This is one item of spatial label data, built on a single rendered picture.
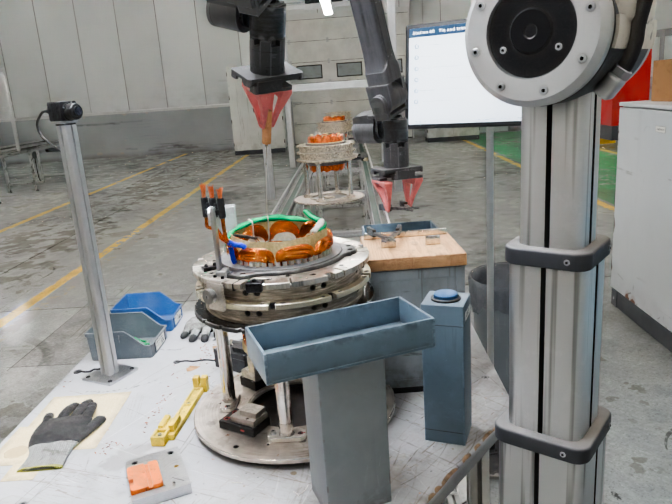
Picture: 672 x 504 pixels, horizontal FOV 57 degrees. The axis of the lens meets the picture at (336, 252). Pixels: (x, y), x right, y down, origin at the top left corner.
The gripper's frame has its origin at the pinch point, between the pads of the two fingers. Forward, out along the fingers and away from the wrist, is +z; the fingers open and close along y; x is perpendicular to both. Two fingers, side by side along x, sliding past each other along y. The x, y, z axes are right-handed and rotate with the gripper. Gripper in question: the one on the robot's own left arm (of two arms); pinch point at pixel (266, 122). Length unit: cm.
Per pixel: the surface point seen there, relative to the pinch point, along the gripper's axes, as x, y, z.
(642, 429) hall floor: 31, -153, 143
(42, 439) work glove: 0, 46, 54
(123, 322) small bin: -41, 19, 68
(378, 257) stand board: 14.7, -16.6, 24.8
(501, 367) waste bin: -20, -125, 139
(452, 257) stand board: 23.3, -27.6, 23.1
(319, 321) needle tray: 31.0, 8.0, 18.2
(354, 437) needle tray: 45, 10, 29
